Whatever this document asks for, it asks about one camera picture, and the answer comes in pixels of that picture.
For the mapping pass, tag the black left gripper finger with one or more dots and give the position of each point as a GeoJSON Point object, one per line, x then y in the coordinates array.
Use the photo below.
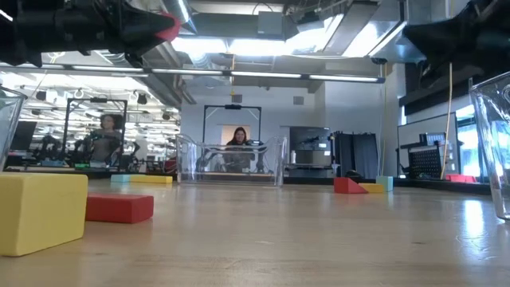
{"type": "Point", "coordinates": [143, 28]}

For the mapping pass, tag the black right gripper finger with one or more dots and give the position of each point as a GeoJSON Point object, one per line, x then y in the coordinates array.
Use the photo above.
{"type": "Point", "coordinates": [446, 40]}

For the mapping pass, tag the small red block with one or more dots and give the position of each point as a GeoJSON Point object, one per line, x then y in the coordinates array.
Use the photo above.
{"type": "Point", "coordinates": [170, 28]}

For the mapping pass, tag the clear plastic bin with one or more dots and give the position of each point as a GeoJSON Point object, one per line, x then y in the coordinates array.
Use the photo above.
{"type": "Point", "coordinates": [8, 127]}
{"type": "Point", "coordinates": [494, 151]}

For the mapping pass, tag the clear bin with red blocks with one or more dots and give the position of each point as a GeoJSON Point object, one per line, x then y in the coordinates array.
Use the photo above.
{"type": "Point", "coordinates": [181, 159]}

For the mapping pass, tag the yellow plank block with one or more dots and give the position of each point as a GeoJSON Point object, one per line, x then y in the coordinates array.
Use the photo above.
{"type": "Point", "coordinates": [153, 179]}

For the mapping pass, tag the teal rectangular block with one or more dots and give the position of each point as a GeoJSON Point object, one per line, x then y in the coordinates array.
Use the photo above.
{"type": "Point", "coordinates": [120, 178]}

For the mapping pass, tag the teal triangular block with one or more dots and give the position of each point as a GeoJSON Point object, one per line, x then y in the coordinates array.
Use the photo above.
{"type": "Point", "coordinates": [385, 184]}

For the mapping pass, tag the small yellow block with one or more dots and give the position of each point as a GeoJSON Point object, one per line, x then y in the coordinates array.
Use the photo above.
{"type": "Point", "coordinates": [372, 188]}

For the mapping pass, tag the red wedge block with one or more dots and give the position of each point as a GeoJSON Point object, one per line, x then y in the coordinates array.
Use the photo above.
{"type": "Point", "coordinates": [346, 187]}

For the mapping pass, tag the red rectangular block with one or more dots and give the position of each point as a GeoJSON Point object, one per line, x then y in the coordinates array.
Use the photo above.
{"type": "Point", "coordinates": [119, 208]}

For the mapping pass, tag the yellow arch block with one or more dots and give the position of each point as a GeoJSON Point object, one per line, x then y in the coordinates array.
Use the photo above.
{"type": "Point", "coordinates": [40, 213]}

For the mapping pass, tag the background black robot arm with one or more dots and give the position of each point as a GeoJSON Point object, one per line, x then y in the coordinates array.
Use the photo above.
{"type": "Point", "coordinates": [48, 147]}

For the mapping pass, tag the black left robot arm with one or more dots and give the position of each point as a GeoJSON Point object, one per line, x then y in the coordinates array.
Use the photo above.
{"type": "Point", "coordinates": [20, 32]}

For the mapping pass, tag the grey partition board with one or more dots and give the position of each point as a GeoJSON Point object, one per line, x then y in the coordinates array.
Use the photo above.
{"type": "Point", "coordinates": [410, 129]}

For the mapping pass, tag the person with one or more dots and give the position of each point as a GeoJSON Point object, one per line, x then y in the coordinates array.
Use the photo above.
{"type": "Point", "coordinates": [239, 149]}
{"type": "Point", "coordinates": [107, 139]}

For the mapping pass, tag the black monitor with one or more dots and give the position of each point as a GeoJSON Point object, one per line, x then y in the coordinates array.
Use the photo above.
{"type": "Point", "coordinates": [24, 135]}

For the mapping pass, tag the black perforated panel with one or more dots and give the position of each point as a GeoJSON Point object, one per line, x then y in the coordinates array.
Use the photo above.
{"type": "Point", "coordinates": [424, 161]}

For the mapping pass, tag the grey ceiling box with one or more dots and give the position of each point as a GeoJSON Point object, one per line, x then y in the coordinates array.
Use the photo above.
{"type": "Point", "coordinates": [271, 22]}

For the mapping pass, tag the long ceiling light bar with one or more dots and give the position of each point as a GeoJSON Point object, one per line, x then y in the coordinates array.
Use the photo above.
{"type": "Point", "coordinates": [263, 74]}

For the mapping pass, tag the red tray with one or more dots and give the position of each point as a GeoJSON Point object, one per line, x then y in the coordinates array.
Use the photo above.
{"type": "Point", "coordinates": [458, 178]}

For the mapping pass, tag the black curtain partition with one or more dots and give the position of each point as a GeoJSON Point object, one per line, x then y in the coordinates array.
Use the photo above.
{"type": "Point", "coordinates": [362, 155]}

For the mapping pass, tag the white bottle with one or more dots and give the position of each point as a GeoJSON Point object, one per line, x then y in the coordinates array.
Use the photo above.
{"type": "Point", "coordinates": [293, 157]}

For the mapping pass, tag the black workstation frame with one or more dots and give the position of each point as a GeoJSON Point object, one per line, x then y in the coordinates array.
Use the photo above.
{"type": "Point", "coordinates": [95, 100]}
{"type": "Point", "coordinates": [233, 107]}

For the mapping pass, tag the silver ceiling duct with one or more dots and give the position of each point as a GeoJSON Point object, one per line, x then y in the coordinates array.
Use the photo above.
{"type": "Point", "coordinates": [358, 32]}

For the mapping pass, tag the black aluminium table frame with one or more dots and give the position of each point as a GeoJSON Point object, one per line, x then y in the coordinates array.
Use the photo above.
{"type": "Point", "coordinates": [438, 185]}

